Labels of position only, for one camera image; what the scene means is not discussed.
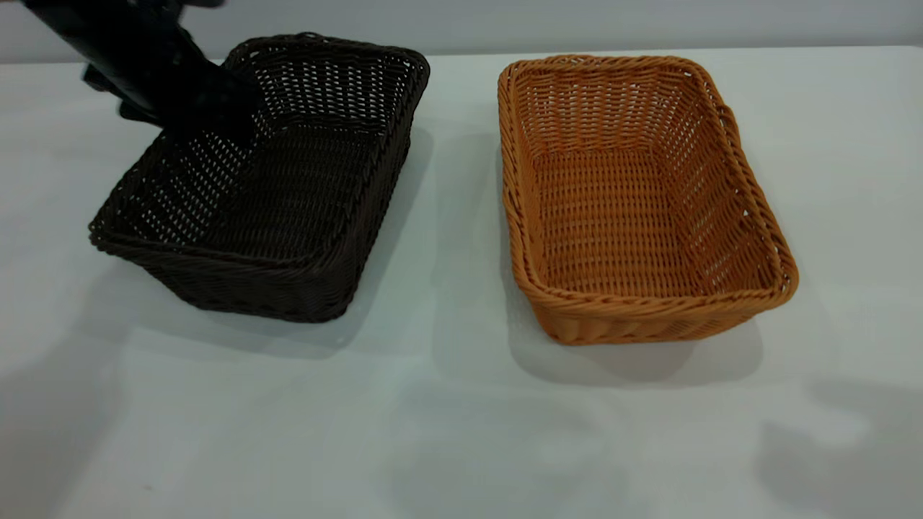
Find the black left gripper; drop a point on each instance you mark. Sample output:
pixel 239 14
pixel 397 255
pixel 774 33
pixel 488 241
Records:
pixel 137 43

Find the black wicker basket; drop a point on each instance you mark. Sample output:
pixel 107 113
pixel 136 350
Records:
pixel 303 209

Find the orange wicker basket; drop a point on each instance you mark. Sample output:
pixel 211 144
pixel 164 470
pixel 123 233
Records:
pixel 613 216

